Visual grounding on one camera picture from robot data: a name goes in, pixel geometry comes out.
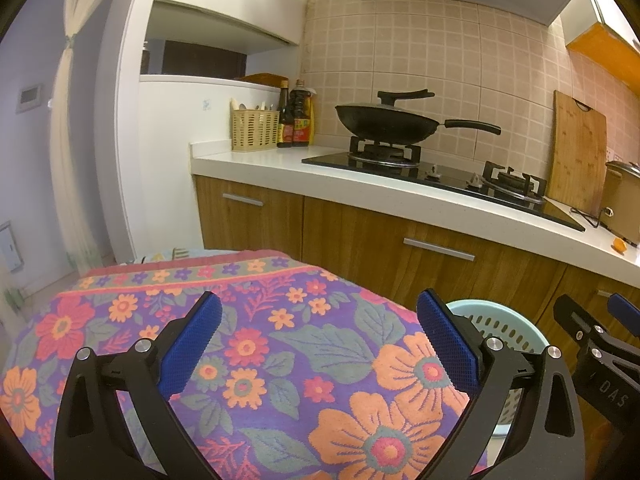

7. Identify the light blue plastic trash basket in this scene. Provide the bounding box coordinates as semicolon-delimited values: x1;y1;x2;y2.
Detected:
447;299;549;439

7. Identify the wooden kitchen cabinet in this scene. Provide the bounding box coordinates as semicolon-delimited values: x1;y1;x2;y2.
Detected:
194;177;639;358

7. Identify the beige rice cooker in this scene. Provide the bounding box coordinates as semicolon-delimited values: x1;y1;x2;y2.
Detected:
600;160;640;246

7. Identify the wooden cutting board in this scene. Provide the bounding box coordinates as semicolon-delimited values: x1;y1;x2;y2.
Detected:
546;90;606;216

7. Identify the black glass gas stove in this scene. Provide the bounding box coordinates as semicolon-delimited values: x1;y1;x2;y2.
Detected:
303;136;585;232

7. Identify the floral purple table cloth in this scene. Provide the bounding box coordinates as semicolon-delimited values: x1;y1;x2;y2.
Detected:
1;250;469;479

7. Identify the black wok with lid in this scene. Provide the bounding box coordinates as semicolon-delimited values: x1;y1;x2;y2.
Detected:
335;89;502;146

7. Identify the woven beige utensil basket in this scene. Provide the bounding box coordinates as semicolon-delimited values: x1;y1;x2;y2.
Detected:
230;99;279;152

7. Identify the dark soy sauce bottle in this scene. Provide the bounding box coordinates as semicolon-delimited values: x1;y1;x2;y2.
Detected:
277;79;294;148

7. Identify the red label sauce bottle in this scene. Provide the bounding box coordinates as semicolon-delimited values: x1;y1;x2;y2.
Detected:
290;79;316;146

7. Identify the white sheer curtain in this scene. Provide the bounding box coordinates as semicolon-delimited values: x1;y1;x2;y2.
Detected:
46;0;126;273

